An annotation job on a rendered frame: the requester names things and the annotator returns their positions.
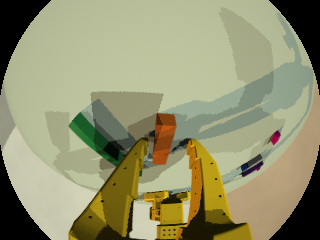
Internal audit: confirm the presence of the green rod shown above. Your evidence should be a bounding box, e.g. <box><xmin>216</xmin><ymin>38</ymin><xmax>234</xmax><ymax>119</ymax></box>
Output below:
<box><xmin>69</xmin><ymin>112</ymin><xmax>125</xmax><ymax>166</ymax></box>

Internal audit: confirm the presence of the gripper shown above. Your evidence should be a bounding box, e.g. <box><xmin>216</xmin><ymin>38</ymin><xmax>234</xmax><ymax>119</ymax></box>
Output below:
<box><xmin>68</xmin><ymin>137</ymin><xmax>253</xmax><ymax>240</ymax></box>

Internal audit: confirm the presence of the small blue block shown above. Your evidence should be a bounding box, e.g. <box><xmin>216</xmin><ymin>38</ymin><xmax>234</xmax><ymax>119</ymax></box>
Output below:
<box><xmin>241</xmin><ymin>163</ymin><xmax>248</xmax><ymax>172</ymax></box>

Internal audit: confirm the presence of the purple rod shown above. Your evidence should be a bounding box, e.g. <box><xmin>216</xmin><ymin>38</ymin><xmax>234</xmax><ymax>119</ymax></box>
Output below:
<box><xmin>242</xmin><ymin>161</ymin><xmax>263</xmax><ymax>177</ymax></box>

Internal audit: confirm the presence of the orange rod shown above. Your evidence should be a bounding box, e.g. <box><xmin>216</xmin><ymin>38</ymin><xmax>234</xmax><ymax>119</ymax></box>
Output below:
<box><xmin>152</xmin><ymin>113</ymin><xmax>177</xmax><ymax>165</ymax></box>

